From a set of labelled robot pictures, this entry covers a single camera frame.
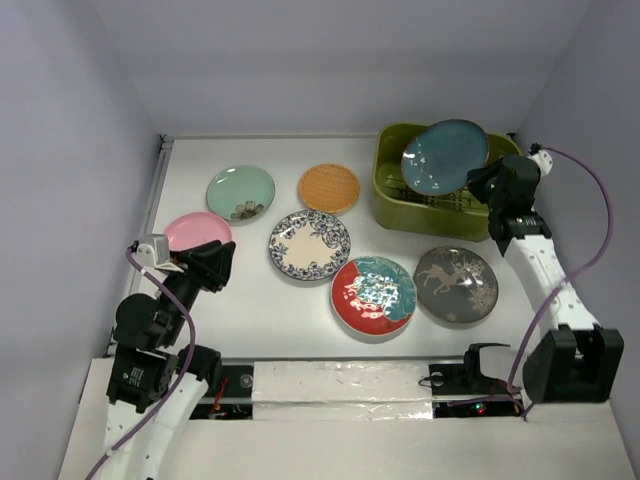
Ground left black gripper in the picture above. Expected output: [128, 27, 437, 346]
[159, 237, 235, 342]

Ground pink plate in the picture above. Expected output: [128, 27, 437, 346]
[164, 212, 232, 251]

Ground dark teal blossom plate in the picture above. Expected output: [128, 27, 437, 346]
[400, 119, 489, 196]

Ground blue floral rim plate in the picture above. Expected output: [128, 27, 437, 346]
[268, 210, 351, 281]

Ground red and teal plate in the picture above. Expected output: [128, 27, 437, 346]
[330, 256, 417, 343]

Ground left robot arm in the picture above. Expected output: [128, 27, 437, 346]
[87, 234, 236, 479]

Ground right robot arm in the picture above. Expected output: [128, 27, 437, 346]
[467, 150, 624, 404]

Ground green plastic bin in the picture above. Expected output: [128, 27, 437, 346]
[371, 122, 525, 243]

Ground mint green flower plate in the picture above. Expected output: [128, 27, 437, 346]
[205, 165, 276, 222]

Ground grey deer plate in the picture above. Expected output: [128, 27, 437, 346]
[413, 246, 499, 325]

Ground orange woven pattern plate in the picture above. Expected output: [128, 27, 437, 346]
[298, 163, 360, 214]

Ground foil covered base panel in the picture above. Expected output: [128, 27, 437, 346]
[251, 360, 433, 421]

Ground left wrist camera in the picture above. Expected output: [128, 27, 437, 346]
[134, 234, 174, 271]

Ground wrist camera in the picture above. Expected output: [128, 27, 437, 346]
[528, 143, 553, 178]
[134, 234, 174, 271]

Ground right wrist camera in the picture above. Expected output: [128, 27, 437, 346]
[528, 143, 553, 178]

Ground left aluminium table rail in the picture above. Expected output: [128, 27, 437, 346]
[103, 133, 175, 357]

